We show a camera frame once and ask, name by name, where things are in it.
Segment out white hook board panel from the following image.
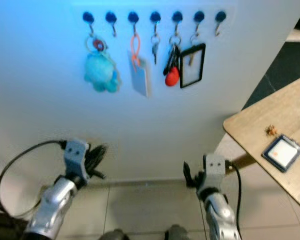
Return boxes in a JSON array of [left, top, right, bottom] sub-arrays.
[[0, 0, 300, 183]]

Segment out black keys with red tag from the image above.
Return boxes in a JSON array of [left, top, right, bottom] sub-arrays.
[[162, 35, 182, 88]]

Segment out wooden table leg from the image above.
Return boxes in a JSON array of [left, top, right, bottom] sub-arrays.
[[232, 152, 258, 173]]

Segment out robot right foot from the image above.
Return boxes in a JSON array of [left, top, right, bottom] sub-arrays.
[[165, 225, 193, 240]]

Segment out small brown object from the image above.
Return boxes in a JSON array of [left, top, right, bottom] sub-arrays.
[[265, 125, 278, 137]]

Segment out black box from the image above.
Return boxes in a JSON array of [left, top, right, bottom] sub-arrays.
[[0, 210, 27, 240]]

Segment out wooden table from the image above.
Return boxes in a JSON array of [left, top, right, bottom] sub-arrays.
[[223, 71, 300, 216]]

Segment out white furniture edge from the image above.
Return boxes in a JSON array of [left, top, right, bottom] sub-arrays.
[[285, 29, 300, 43]]

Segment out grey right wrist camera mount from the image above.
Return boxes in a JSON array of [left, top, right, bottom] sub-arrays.
[[201, 153, 227, 190]]

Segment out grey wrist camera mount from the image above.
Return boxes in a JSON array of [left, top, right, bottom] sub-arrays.
[[64, 139, 90, 177], [201, 153, 227, 190]]

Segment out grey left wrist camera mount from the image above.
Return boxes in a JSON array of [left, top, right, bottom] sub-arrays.
[[64, 139, 90, 177]]

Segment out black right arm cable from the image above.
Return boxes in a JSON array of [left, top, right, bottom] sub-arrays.
[[225, 161, 244, 226]]

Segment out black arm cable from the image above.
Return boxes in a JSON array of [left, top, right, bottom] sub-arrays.
[[0, 140, 68, 221], [225, 161, 244, 226]]

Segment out teal plush keychain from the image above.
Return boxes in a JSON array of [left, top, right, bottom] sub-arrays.
[[83, 35, 121, 94]]

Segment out white card with orange strap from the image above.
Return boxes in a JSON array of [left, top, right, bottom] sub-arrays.
[[126, 34, 152, 98]]

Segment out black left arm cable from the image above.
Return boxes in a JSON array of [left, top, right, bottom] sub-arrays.
[[0, 140, 68, 221]]

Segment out black frame card holder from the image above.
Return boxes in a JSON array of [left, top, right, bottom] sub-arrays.
[[179, 34, 207, 89]]

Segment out silver key on ring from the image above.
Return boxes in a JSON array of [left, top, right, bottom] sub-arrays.
[[151, 34, 162, 65]]

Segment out blue knob wall hook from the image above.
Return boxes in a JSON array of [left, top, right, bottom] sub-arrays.
[[171, 10, 184, 36], [193, 10, 206, 36], [105, 11, 118, 38], [214, 10, 227, 36], [82, 11, 95, 37], [127, 11, 140, 36], [149, 11, 162, 36]]

